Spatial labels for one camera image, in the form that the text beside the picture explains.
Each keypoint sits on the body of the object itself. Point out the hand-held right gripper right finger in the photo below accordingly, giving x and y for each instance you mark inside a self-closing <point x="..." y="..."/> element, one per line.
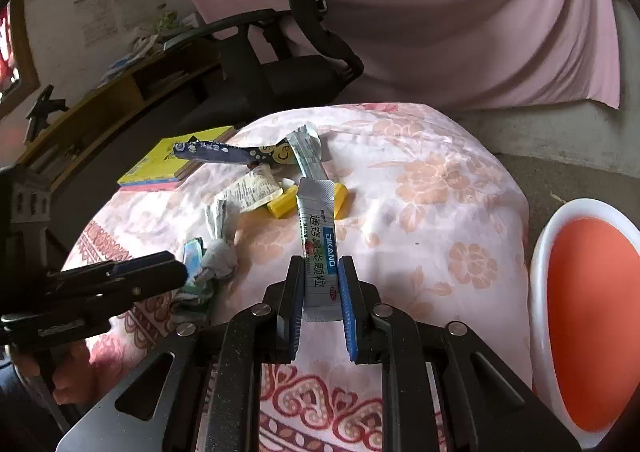
<point x="347" y="307"/>

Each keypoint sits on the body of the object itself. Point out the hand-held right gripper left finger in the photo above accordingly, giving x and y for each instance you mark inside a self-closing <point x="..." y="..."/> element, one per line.
<point x="298" y="304"/>

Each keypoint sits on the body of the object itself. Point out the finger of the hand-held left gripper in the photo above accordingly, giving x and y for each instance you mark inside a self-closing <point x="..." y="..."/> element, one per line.
<point x="160" y="282"/>
<point x="127" y="266"/>

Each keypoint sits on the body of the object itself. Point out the blue-green wrapper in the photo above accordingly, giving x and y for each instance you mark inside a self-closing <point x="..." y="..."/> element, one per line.
<point x="192" y="254"/>

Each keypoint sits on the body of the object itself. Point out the white blue-label sachet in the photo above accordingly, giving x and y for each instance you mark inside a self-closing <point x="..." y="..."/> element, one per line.
<point x="320" y="252"/>

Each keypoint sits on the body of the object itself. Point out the clear white plastic wrapper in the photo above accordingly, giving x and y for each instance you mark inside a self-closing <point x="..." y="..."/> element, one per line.
<point x="250" y="192"/>

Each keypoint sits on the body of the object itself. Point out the silver green-print sachet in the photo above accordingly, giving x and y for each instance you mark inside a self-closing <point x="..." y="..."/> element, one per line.
<point x="307" y="151"/>

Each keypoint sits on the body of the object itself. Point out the white and orange bin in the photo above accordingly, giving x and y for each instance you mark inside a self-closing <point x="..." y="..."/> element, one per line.
<point x="590" y="312"/>

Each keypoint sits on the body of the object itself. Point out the person's left hand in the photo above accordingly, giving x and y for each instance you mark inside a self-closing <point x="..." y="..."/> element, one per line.
<point x="75" y="377"/>

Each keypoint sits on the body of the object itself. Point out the crumpled grey tissue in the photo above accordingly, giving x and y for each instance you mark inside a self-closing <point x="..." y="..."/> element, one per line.
<point x="220" y="259"/>

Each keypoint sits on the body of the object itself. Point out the crumpled white paper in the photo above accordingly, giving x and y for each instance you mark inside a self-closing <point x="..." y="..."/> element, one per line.
<point x="219" y="214"/>

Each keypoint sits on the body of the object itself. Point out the yellow book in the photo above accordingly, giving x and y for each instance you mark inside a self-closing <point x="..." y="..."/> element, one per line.
<point x="155" y="166"/>

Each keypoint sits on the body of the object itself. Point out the black clamp stand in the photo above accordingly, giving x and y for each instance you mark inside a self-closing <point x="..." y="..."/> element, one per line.
<point x="42" y="109"/>

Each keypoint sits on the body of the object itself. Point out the floral pink blanket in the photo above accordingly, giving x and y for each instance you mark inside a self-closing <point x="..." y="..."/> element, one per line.
<point x="425" y="212"/>

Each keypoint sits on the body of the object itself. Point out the dark blue wrapper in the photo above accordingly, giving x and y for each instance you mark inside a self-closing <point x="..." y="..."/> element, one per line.
<point x="210" y="150"/>

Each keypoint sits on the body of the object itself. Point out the stack of papers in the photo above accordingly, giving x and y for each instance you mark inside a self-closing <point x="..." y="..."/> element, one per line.
<point x="135" y="49"/>

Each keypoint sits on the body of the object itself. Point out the black office chair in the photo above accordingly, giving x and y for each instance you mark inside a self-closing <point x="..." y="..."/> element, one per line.
<point x="300" y="76"/>

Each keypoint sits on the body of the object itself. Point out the pink hanging cloth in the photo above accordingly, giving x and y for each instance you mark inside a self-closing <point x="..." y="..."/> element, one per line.
<point x="450" y="21"/>

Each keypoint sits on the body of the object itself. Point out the wooden window frame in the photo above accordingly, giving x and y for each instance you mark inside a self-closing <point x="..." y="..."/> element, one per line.
<point x="27" y="61"/>

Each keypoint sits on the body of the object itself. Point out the white wall paper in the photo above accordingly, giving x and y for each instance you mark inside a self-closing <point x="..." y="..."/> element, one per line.
<point x="92" y="16"/>

